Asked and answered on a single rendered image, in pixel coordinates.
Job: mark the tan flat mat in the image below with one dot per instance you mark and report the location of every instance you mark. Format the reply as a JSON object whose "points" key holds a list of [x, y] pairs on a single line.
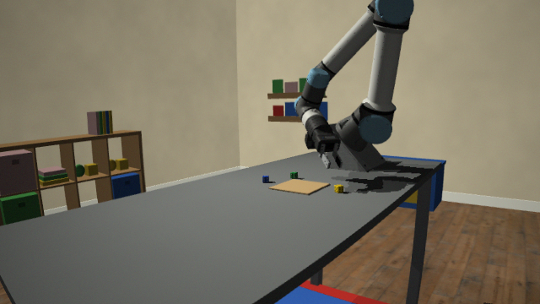
{"points": [[299, 186]]}

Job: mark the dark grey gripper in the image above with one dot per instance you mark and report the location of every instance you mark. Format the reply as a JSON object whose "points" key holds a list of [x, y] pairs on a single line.
{"points": [[321, 137]]}

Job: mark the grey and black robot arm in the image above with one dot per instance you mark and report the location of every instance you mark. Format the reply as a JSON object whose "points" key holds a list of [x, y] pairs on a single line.
{"points": [[387, 19]]}

